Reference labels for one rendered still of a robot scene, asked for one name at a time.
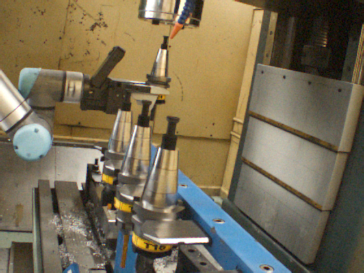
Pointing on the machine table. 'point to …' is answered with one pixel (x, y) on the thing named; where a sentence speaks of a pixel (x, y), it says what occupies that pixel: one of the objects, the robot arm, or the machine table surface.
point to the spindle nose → (169, 12)
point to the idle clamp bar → (192, 260)
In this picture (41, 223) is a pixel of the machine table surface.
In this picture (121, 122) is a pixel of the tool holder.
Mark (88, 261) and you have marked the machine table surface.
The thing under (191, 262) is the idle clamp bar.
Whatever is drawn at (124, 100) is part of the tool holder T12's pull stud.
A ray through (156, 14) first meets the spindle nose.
